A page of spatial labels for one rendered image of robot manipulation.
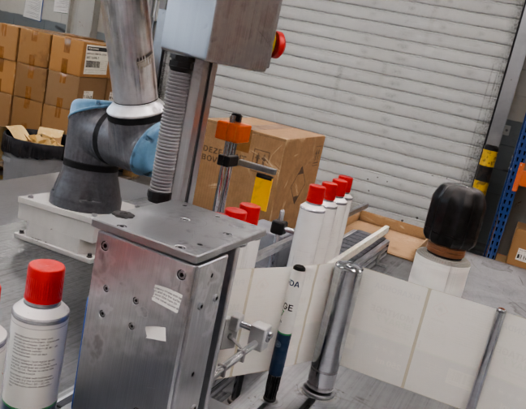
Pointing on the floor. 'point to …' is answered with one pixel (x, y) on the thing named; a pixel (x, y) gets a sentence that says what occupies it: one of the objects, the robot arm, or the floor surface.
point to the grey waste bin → (28, 166)
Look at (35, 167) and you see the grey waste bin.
